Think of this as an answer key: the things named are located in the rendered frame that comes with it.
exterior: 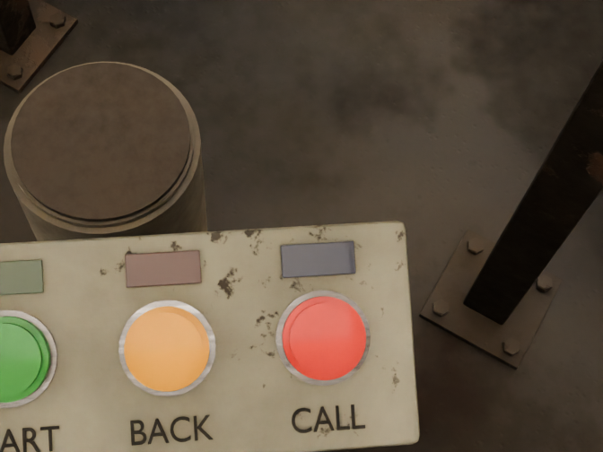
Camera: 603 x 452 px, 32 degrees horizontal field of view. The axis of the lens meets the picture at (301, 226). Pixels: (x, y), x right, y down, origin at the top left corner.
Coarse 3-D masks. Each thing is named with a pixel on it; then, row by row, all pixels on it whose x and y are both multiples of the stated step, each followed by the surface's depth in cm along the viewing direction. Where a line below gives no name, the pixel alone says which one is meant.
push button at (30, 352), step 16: (0, 320) 49; (16, 320) 49; (0, 336) 48; (16, 336) 48; (32, 336) 48; (0, 352) 48; (16, 352) 48; (32, 352) 48; (48, 352) 49; (0, 368) 48; (16, 368) 48; (32, 368) 48; (48, 368) 49; (0, 384) 48; (16, 384) 48; (32, 384) 48; (0, 400) 48; (16, 400) 48
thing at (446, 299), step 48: (0, 0) 116; (0, 48) 125; (48, 48) 125; (576, 144) 79; (528, 192) 89; (576, 192) 85; (480, 240) 117; (528, 240) 95; (480, 288) 109; (528, 288) 103; (480, 336) 113; (528, 336) 114
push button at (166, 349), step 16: (144, 320) 49; (160, 320) 49; (176, 320) 49; (192, 320) 49; (128, 336) 49; (144, 336) 49; (160, 336) 49; (176, 336) 49; (192, 336) 49; (128, 352) 49; (144, 352) 49; (160, 352) 49; (176, 352) 49; (192, 352) 49; (208, 352) 49; (128, 368) 49; (144, 368) 49; (160, 368) 49; (176, 368) 49; (192, 368) 49; (144, 384) 49; (160, 384) 49; (176, 384) 49
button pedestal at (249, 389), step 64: (0, 256) 50; (64, 256) 50; (256, 256) 50; (384, 256) 51; (64, 320) 50; (128, 320) 50; (256, 320) 50; (384, 320) 51; (64, 384) 49; (128, 384) 50; (192, 384) 50; (256, 384) 50; (320, 384) 50; (384, 384) 51; (0, 448) 49; (64, 448) 49; (128, 448) 49; (192, 448) 50; (256, 448) 50; (320, 448) 50
